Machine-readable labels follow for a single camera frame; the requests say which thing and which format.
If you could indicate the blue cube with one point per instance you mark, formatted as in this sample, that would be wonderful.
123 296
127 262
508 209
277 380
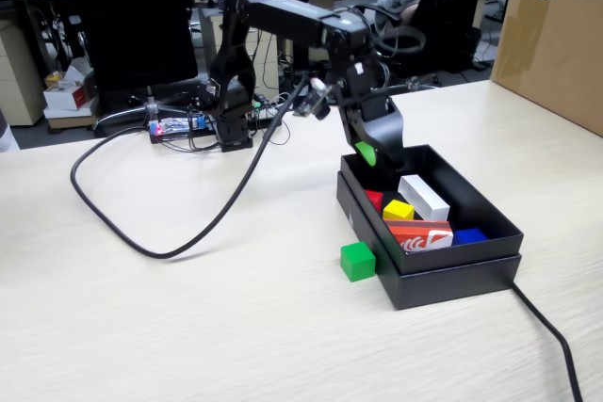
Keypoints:
468 236

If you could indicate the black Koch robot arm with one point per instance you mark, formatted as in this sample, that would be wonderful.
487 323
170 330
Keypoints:
282 9

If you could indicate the black cardboard box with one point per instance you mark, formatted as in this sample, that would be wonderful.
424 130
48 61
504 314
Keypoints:
471 213

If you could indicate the yellow cube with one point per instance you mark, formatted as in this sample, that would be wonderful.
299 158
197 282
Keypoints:
398 211

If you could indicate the red cube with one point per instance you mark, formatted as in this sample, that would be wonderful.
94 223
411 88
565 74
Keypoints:
374 199

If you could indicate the green cube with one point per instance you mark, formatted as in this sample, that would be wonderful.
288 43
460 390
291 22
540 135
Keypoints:
358 263

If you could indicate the black open box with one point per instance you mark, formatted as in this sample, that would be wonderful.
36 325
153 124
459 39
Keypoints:
447 286

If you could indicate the white rectangular box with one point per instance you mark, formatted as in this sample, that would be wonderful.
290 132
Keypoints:
424 197

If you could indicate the black mesh office chair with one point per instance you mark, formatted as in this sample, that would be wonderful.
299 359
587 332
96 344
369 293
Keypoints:
136 20

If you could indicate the beige under-desk cabinet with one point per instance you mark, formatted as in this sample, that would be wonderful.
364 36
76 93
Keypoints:
266 58

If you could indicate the beige drawer cabinet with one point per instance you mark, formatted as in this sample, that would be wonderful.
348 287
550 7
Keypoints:
19 77

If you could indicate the black office chair with armrests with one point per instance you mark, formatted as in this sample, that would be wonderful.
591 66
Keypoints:
447 20

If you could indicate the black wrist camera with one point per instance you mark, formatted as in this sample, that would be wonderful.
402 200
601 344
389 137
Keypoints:
313 103

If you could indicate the large brown cardboard box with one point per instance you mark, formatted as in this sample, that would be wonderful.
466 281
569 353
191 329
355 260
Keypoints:
551 44

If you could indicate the orange red patterned box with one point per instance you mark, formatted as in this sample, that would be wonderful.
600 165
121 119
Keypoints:
419 237

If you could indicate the white and red carton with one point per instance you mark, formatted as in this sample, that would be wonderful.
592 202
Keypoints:
68 97

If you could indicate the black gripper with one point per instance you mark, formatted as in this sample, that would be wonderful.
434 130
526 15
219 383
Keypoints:
369 107

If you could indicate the controller board with LEDs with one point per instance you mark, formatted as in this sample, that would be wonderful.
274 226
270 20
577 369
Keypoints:
174 126

